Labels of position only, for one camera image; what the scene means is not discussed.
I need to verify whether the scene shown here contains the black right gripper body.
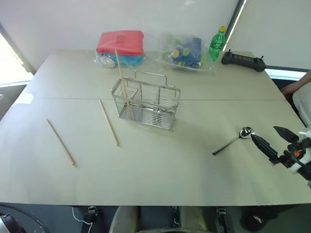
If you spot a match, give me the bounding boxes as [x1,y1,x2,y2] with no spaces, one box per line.
[269,139,308,168]

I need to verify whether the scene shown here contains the bystander white garment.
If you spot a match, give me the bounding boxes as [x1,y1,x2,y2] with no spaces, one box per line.
[292,83,311,127]

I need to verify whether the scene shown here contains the green plastic soda bottle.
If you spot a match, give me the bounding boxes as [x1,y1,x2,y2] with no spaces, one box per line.
[209,26,227,62]

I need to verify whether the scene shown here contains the bystander bare hand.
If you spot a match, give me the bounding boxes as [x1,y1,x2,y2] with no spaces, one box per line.
[281,83,296,96]

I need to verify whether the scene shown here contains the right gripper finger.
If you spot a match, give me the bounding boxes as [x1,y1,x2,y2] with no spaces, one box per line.
[273,125,297,143]
[250,133,278,161]

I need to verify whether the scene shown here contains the beige rounded shape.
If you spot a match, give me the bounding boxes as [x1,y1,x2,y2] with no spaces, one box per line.
[108,206,139,233]

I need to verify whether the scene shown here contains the metal wire cutlery basket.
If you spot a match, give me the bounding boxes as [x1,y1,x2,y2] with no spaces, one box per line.
[110,70,182,133]

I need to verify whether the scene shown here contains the white cable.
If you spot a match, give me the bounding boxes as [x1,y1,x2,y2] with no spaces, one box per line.
[71,206,93,233]

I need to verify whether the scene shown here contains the clear bag with blue items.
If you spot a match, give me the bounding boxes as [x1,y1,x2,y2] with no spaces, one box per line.
[155,32,216,74]

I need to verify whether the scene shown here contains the shiny metal spoon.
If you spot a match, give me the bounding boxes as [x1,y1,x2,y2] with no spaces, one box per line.
[212,126,256,156]

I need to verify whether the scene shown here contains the bag with red blue cloths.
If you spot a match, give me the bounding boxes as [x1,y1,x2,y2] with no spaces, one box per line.
[93,30,147,70]

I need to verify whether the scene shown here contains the black remote controller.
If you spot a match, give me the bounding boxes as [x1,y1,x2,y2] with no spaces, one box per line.
[221,49,267,72]

